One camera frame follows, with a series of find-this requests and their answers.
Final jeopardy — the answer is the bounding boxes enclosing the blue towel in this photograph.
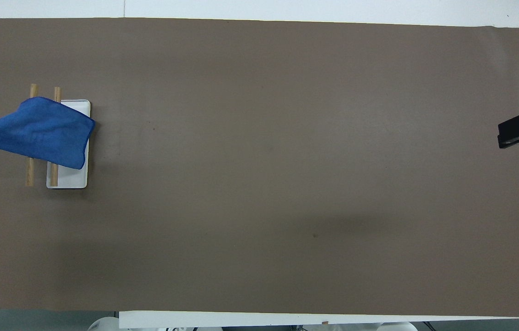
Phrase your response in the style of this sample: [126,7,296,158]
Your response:
[0,97,96,170]

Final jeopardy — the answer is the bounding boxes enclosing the white rectangular tray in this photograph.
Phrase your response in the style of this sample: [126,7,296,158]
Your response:
[25,84,91,189]

